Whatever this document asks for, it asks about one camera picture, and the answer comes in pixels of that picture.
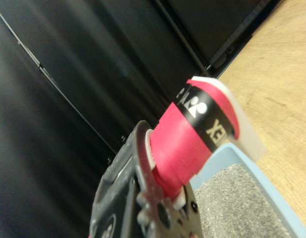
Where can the black curtain stand foot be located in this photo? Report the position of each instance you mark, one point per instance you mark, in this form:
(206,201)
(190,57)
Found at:
(229,53)

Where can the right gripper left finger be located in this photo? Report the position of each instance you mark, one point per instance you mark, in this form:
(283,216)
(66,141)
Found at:
(116,178)

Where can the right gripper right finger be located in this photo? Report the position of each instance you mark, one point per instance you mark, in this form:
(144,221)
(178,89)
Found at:
(148,178)

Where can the blue litter tray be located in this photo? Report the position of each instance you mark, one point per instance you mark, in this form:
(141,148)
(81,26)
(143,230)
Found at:
(242,198)

